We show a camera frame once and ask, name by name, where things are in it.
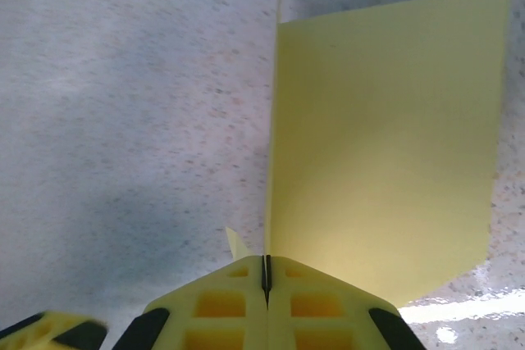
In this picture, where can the yellow paper sheet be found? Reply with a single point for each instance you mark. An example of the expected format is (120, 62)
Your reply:
(369, 141)

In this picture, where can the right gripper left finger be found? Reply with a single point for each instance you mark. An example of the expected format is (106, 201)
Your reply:
(213, 313)

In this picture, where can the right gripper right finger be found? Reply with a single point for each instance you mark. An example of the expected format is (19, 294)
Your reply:
(328, 313)

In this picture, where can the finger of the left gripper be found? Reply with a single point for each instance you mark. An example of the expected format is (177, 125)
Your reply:
(37, 331)

